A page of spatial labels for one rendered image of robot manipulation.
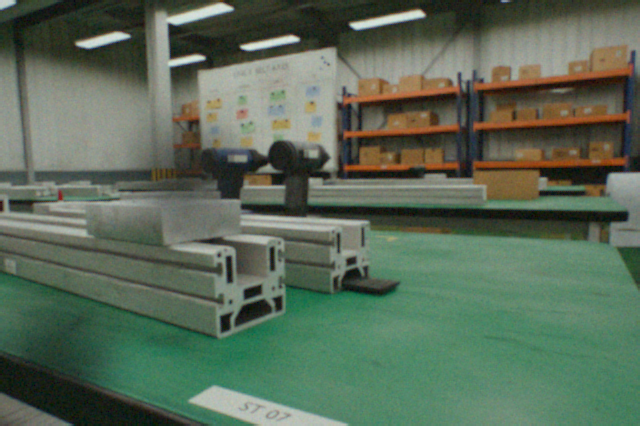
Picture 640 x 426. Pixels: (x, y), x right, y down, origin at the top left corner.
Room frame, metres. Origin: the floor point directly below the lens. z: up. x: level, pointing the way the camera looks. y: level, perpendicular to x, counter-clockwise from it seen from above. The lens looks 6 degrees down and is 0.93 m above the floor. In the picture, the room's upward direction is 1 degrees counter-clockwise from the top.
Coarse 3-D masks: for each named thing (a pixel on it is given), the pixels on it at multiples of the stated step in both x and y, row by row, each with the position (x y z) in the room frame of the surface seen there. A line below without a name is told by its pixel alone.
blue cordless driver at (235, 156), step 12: (204, 156) 1.03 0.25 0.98; (216, 156) 1.02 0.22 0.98; (228, 156) 1.03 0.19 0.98; (240, 156) 1.05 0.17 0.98; (252, 156) 1.08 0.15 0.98; (264, 156) 1.12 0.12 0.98; (204, 168) 1.03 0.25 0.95; (216, 168) 1.03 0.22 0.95; (228, 168) 1.04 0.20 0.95; (240, 168) 1.06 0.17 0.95; (252, 168) 1.09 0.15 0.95; (228, 180) 1.05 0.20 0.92; (240, 180) 1.07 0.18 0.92; (228, 192) 1.05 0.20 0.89; (240, 192) 1.07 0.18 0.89
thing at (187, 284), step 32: (0, 224) 0.73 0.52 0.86; (32, 224) 0.69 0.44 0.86; (64, 224) 0.74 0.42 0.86; (0, 256) 0.73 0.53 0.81; (32, 256) 0.66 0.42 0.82; (64, 256) 0.59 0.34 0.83; (96, 256) 0.54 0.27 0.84; (128, 256) 0.52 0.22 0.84; (160, 256) 0.46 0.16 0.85; (192, 256) 0.43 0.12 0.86; (224, 256) 0.42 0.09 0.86; (256, 256) 0.48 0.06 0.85; (64, 288) 0.60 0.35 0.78; (96, 288) 0.54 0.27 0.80; (128, 288) 0.50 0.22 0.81; (160, 288) 0.48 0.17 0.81; (192, 288) 0.43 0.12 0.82; (224, 288) 0.42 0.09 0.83; (256, 288) 0.47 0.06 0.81; (192, 320) 0.43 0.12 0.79; (224, 320) 0.43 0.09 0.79; (256, 320) 0.45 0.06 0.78
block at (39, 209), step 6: (36, 204) 1.08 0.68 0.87; (42, 204) 1.07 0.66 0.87; (48, 204) 1.07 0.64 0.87; (54, 204) 1.06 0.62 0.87; (60, 204) 1.06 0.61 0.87; (66, 204) 1.07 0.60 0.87; (72, 204) 1.08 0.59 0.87; (78, 204) 1.10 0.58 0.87; (36, 210) 1.08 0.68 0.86; (42, 210) 1.06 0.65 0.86; (48, 210) 1.04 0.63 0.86; (48, 216) 1.05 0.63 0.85; (54, 216) 1.05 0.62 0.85
